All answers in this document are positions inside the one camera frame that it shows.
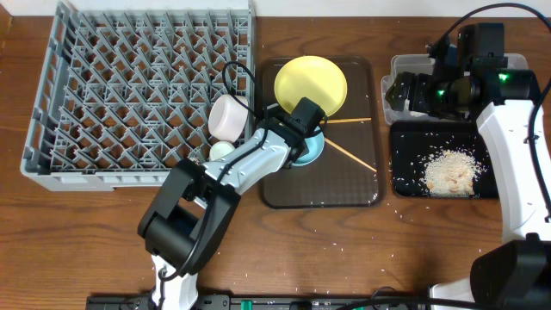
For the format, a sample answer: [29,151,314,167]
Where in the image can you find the grey dish rack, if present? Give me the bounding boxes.
[20,1,256,191]

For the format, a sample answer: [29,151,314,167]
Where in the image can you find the clear plastic bin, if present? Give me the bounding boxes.
[381,53,541,125]

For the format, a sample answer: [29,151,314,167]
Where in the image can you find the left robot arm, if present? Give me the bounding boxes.
[138,97,327,309]

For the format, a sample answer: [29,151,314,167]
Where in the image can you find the light blue bowl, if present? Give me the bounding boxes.
[291,132,325,167]

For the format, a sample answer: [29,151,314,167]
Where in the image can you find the dark brown serving tray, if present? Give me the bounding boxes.
[258,56,386,209]

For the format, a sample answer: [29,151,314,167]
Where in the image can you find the black waste tray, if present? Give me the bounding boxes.
[390,121,498,199]

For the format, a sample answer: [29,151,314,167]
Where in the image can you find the wooden chopstick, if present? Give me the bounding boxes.
[325,138,377,172]
[323,117,372,124]

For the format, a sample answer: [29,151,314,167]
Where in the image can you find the yellow plate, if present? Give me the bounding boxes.
[274,56,348,116]

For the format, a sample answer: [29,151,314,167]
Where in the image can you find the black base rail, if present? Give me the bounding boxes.
[84,294,431,310]

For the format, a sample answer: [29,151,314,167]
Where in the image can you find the white plastic cup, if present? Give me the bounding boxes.
[208,141,235,161]

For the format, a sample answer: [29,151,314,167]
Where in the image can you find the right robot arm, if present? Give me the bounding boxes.
[385,23,550,309]

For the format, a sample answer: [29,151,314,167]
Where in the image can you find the rice and food scraps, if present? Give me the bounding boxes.
[421,150,487,197]

